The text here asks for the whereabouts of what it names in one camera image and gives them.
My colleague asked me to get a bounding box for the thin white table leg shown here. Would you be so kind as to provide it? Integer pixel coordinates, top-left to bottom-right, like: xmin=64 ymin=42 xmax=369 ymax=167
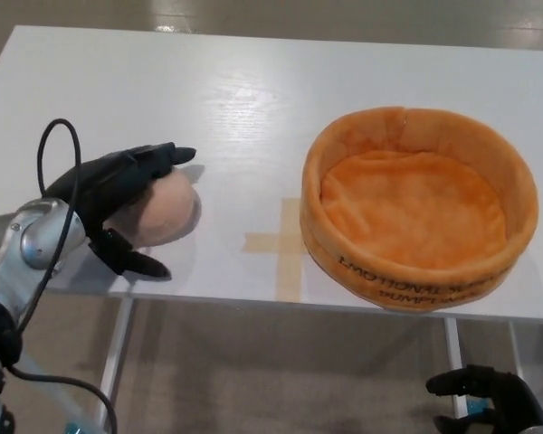
xmin=508 ymin=319 xmax=520 ymax=363

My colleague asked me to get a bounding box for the orange plush round plate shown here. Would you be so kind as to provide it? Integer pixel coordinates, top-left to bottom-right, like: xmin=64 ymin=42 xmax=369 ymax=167
xmin=300 ymin=106 xmax=540 ymax=314

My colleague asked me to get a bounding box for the beige masking tape strip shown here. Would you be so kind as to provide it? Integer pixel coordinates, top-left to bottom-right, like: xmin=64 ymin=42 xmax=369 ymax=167
xmin=243 ymin=231 xmax=309 ymax=255
xmin=274 ymin=197 xmax=310 ymax=301

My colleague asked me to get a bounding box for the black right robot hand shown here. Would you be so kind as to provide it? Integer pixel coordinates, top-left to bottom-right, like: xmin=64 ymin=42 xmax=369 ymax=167
xmin=425 ymin=364 xmax=543 ymax=434

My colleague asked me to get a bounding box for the pink round plush toy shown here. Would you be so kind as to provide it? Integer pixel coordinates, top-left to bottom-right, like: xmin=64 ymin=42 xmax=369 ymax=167
xmin=116 ymin=168 xmax=202 ymax=248

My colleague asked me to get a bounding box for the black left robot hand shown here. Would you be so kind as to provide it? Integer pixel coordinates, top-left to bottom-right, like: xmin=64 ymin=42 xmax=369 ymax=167
xmin=44 ymin=142 xmax=197 ymax=280

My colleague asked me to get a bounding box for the white metal table leg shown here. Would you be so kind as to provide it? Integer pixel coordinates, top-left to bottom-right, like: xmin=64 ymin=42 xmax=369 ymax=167
xmin=443 ymin=316 xmax=471 ymax=434
xmin=97 ymin=296 xmax=135 ymax=427

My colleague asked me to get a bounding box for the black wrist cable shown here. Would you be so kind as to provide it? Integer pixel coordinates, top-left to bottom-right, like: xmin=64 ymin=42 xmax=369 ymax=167
xmin=7 ymin=118 xmax=119 ymax=434

